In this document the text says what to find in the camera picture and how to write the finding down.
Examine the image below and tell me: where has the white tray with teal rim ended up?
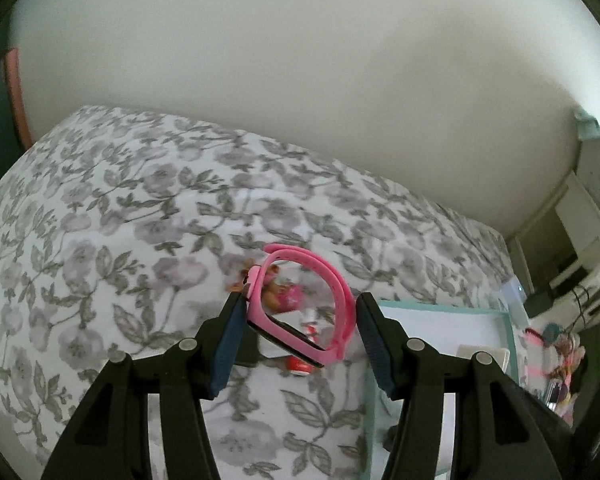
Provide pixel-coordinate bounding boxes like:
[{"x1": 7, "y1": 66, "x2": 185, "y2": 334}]
[{"x1": 362, "y1": 300, "x2": 523, "y2": 480}]

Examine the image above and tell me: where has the black box on floor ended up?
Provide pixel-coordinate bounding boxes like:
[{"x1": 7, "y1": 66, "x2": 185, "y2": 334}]
[{"x1": 525, "y1": 290, "x2": 556, "y2": 317}]

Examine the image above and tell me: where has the grey floral bed blanket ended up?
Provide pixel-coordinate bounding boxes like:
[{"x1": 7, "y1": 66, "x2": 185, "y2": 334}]
[{"x1": 0, "y1": 105, "x2": 516, "y2": 480}]

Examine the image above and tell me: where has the small black box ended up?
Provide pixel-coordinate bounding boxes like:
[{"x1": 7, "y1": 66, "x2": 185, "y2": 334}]
[{"x1": 235, "y1": 330, "x2": 262, "y2": 367}]

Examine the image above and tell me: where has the white plastic device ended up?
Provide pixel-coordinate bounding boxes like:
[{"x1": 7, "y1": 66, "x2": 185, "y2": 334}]
[{"x1": 500, "y1": 275, "x2": 529, "y2": 322}]

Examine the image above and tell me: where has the pink bed post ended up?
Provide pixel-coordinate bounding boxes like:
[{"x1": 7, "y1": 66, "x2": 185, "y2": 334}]
[{"x1": 2, "y1": 47, "x2": 33, "y2": 148}]

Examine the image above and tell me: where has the red and white small toy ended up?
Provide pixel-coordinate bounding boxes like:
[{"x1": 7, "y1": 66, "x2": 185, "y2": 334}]
[{"x1": 285, "y1": 321, "x2": 325, "y2": 377}]

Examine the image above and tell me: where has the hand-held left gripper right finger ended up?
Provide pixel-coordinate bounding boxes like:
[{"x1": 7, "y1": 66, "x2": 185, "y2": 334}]
[{"x1": 355, "y1": 292, "x2": 563, "y2": 480}]

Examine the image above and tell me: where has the small pink doll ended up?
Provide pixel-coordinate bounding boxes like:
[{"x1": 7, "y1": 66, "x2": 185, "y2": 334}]
[{"x1": 262, "y1": 280, "x2": 303, "y2": 311}]

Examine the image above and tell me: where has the pile of colourful toys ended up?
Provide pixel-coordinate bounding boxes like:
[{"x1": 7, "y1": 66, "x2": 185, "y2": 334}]
[{"x1": 525, "y1": 325, "x2": 588, "y2": 416}]

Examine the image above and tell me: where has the pink wrist watch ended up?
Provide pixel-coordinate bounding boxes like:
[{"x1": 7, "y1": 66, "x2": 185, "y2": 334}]
[{"x1": 245, "y1": 243, "x2": 356, "y2": 368}]

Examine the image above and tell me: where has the white desk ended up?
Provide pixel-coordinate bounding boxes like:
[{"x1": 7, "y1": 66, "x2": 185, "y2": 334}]
[{"x1": 552, "y1": 172, "x2": 600, "y2": 291}]

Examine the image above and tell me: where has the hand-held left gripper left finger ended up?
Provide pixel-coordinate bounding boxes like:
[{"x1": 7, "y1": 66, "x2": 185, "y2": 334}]
[{"x1": 40, "y1": 292, "x2": 248, "y2": 480}]

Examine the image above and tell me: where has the small brown-haired doll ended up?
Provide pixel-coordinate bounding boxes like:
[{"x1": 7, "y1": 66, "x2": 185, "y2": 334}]
[{"x1": 229, "y1": 259, "x2": 281, "y2": 293}]

